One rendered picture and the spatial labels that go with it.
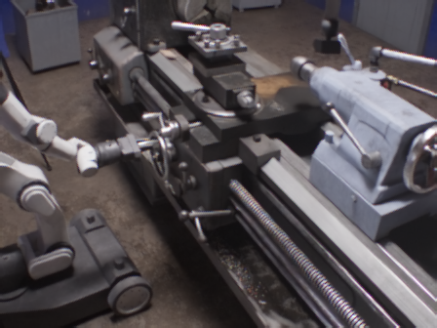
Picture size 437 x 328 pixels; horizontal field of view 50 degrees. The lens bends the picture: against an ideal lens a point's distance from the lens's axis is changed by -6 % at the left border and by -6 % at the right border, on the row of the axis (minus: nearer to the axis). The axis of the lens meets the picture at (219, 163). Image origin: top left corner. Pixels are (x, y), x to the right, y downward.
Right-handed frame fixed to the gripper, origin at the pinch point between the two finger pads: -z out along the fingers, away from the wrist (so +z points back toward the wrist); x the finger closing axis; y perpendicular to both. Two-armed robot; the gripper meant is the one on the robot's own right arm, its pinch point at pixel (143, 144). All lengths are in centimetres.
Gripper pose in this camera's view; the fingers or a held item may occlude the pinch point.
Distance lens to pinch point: 191.5
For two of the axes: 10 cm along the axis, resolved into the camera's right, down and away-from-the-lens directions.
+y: 1.7, -6.3, -7.6
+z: -8.9, 2.4, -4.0
